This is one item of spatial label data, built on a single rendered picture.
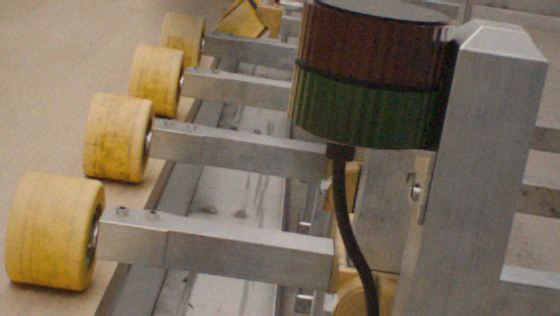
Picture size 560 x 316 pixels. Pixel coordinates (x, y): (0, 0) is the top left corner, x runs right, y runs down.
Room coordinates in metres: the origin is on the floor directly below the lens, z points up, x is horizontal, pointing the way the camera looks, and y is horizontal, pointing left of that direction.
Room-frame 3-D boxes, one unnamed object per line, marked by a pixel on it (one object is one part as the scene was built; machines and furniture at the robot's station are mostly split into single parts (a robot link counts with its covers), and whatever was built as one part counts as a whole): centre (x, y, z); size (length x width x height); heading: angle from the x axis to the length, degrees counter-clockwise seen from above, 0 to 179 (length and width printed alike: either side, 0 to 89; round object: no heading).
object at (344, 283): (0.68, -0.07, 0.95); 0.14 x 0.06 x 0.05; 1
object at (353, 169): (0.93, -0.07, 0.95); 0.14 x 0.06 x 0.05; 1
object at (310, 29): (0.40, -0.03, 1.16); 0.06 x 0.06 x 0.02
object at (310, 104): (0.40, -0.03, 1.14); 0.06 x 0.06 x 0.02
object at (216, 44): (1.45, -0.08, 0.95); 0.50 x 0.04 x 0.04; 91
